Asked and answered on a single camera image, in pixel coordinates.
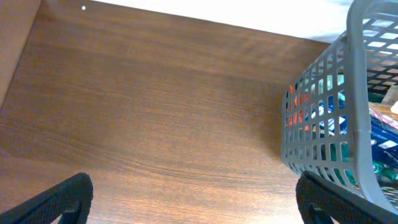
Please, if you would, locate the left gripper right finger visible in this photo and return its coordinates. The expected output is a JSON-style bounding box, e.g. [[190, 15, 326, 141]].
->
[[295, 170, 397, 223]]

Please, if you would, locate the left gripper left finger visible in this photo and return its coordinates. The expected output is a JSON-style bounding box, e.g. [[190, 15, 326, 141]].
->
[[1, 172, 93, 224]]

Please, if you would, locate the green snack bag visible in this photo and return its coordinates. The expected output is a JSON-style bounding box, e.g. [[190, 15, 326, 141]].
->
[[323, 141, 398, 190]]

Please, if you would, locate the orange cracker package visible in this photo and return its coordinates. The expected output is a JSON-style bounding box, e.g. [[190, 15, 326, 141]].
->
[[283, 82, 311, 131]]

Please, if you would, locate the teal small snack packet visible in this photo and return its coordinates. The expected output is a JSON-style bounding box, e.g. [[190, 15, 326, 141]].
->
[[317, 73, 345, 97]]

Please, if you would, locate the grey plastic basket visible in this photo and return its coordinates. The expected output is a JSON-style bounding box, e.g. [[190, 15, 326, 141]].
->
[[280, 0, 397, 213]]

